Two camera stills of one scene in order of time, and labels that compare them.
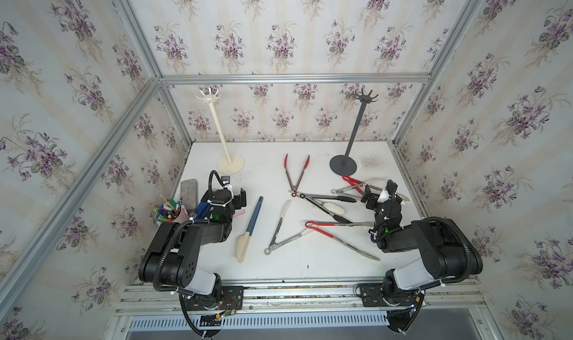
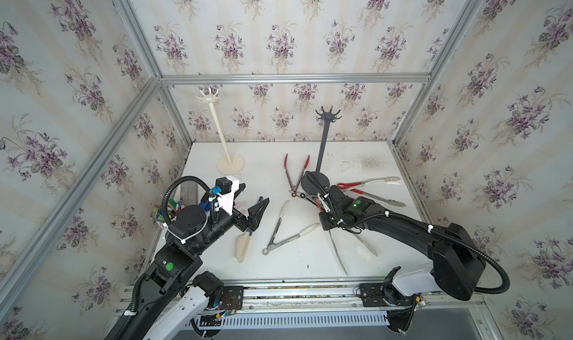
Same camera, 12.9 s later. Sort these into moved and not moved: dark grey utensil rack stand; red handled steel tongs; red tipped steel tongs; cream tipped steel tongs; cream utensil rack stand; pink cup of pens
Moved: dark grey utensil rack stand; red handled steel tongs
Not moved: red tipped steel tongs; cream utensil rack stand; cream tipped steel tongs; pink cup of pens
